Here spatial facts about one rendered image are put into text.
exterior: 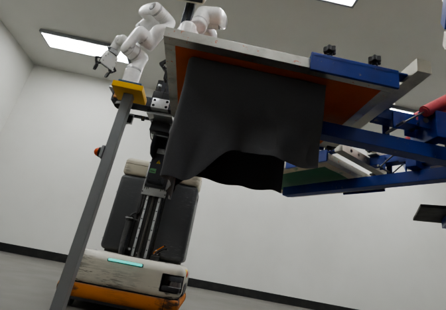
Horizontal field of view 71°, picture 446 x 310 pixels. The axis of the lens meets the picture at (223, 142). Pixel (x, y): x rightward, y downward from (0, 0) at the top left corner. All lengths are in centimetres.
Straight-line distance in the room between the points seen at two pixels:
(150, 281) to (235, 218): 336
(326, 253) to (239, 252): 137
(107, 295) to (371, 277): 450
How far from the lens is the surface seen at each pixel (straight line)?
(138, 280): 179
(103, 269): 183
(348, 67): 112
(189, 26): 143
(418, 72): 120
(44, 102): 603
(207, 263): 492
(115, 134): 134
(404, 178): 185
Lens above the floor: 30
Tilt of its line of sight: 22 degrees up
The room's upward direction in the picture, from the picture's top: 11 degrees clockwise
